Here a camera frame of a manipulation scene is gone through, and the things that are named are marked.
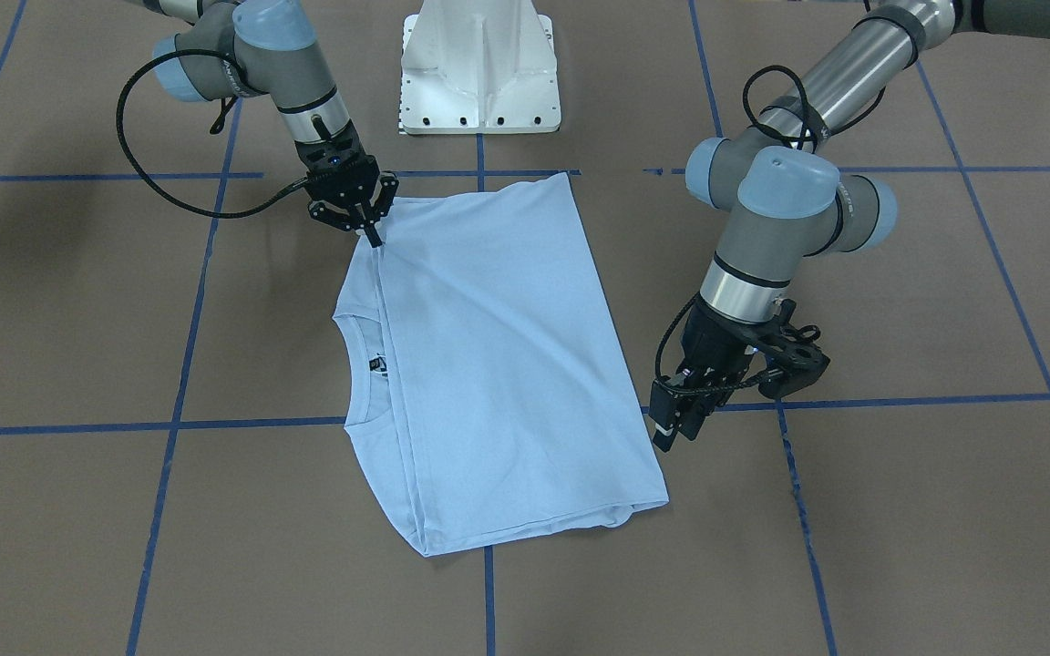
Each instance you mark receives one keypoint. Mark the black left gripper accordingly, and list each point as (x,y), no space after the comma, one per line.
(710,344)

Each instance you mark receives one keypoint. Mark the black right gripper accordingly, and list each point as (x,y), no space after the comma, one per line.
(386,190)

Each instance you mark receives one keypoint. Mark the light blue t-shirt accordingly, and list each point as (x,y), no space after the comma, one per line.
(508,411)

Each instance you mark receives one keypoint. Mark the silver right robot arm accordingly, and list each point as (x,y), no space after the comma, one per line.
(248,49)

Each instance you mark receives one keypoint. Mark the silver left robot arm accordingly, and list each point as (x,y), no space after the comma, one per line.
(785,202)

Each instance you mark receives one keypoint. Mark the white garment tag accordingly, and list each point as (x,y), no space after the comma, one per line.
(377,365)

